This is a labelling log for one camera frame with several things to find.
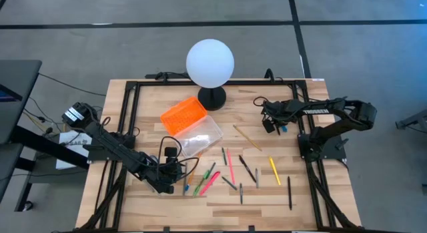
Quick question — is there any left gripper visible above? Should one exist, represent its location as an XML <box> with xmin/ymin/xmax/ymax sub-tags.
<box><xmin>141</xmin><ymin>146</ymin><xmax>183</xmax><ymax>195</ymax></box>

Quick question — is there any blue grey pen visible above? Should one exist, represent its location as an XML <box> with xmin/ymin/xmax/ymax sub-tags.
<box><xmin>182</xmin><ymin>162</ymin><xmax>189</xmax><ymax>196</ymax></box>

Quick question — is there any yellow wooden pencil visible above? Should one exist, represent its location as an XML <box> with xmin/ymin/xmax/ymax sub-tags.
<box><xmin>232</xmin><ymin>124</ymin><xmax>263</xmax><ymax>152</ymax></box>

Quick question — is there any pink highlighter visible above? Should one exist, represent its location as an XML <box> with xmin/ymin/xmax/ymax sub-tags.
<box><xmin>199</xmin><ymin>171</ymin><xmax>222</xmax><ymax>196</ymax></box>

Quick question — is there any yellow highlighter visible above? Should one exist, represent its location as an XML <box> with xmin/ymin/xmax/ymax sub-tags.
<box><xmin>268</xmin><ymin>156</ymin><xmax>282</xmax><ymax>186</ymax></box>

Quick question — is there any black marker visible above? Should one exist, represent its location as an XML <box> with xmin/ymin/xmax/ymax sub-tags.
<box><xmin>238</xmin><ymin>154</ymin><xmax>257</xmax><ymax>184</ymax></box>

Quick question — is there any clear box with orange lid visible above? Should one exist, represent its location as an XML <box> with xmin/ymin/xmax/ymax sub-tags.
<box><xmin>159</xmin><ymin>95</ymin><xmax>224</xmax><ymax>159</ymax></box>

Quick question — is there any thin pink pen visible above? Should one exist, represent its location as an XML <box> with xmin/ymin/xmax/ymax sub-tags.
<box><xmin>226</xmin><ymin>148</ymin><xmax>236</xmax><ymax>186</ymax></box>

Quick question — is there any thin black pen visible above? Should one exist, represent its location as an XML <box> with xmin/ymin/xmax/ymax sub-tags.
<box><xmin>287</xmin><ymin>176</ymin><xmax>293</xmax><ymax>211</ymax></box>

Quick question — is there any white globe lamp black base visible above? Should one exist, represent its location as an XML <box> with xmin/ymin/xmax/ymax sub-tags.
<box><xmin>185</xmin><ymin>38</ymin><xmax>235</xmax><ymax>111</ymax></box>

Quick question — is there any white printed paper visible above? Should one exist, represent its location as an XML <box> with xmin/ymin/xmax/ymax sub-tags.
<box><xmin>55</xmin><ymin>128</ymin><xmax>94</xmax><ymax>170</ymax></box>

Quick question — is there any grey stand leg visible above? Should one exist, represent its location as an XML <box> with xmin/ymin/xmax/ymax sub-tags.
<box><xmin>395</xmin><ymin>109</ymin><xmax>427</xmax><ymax>131</ymax></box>

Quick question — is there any grey desk panel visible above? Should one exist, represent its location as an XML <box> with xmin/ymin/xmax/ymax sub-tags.
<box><xmin>0</xmin><ymin>142</ymin><xmax>24</xmax><ymax>202</ymax></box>

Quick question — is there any grey desk top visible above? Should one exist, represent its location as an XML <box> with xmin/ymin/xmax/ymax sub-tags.
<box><xmin>0</xmin><ymin>59</ymin><xmax>43</xmax><ymax>146</ymax></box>

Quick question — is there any dark tablet blue screen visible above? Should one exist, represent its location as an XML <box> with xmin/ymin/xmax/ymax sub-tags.
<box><xmin>0</xmin><ymin>83</ymin><xmax>23</xmax><ymax>103</ymax></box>

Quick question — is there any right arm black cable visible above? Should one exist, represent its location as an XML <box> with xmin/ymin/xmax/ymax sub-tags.
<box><xmin>252</xmin><ymin>95</ymin><xmax>268</xmax><ymax>109</ymax></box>

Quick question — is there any black cable with thick plug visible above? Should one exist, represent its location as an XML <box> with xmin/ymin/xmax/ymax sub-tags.
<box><xmin>264</xmin><ymin>68</ymin><xmax>348</xmax><ymax>103</ymax></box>

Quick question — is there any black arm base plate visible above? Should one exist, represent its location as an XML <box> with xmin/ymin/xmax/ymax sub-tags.
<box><xmin>298</xmin><ymin>132</ymin><xmax>347</xmax><ymax>160</ymax></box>
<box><xmin>83</xmin><ymin>134</ymin><xmax>136</xmax><ymax>162</ymax></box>

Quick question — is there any black cable with connectors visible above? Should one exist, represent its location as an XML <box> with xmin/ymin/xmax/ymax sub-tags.
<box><xmin>145</xmin><ymin>71</ymin><xmax>191</xmax><ymax>81</ymax></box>

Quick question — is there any black floor cable with plug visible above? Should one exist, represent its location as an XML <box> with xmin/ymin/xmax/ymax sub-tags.
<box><xmin>23</xmin><ymin>95</ymin><xmax>66</xmax><ymax>136</ymax></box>

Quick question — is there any long black floor cable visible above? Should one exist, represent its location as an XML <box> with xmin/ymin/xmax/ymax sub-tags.
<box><xmin>37</xmin><ymin>71</ymin><xmax>106</xmax><ymax>97</ymax></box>

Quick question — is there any black desk leg frame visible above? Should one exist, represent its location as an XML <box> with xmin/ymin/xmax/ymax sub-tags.
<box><xmin>9</xmin><ymin>125</ymin><xmax>90</xmax><ymax>212</ymax></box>

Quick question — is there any yellow floor cable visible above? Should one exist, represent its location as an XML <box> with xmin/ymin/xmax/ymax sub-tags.
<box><xmin>22</xmin><ymin>111</ymin><xmax>67</xmax><ymax>132</ymax></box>

